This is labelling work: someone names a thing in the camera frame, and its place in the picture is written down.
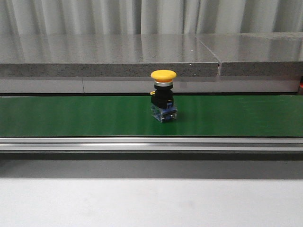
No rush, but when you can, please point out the green conveyor belt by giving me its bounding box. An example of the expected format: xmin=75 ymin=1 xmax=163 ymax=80
xmin=0 ymin=95 xmax=303 ymax=137

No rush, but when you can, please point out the grey speckled stone counter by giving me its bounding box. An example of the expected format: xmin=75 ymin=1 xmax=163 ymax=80
xmin=0 ymin=33 xmax=303 ymax=94

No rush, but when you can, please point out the red plastic tray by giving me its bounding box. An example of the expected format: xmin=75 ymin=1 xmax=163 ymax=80
xmin=298 ymin=77 xmax=303 ymax=95

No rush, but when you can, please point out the white pleated curtain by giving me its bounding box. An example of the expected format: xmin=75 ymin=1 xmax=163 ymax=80
xmin=0 ymin=0 xmax=303 ymax=35

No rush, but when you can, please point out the aluminium conveyor side rail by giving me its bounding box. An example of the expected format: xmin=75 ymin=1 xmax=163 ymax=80
xmin=0 ymin=137 xmax=303 ymax=154

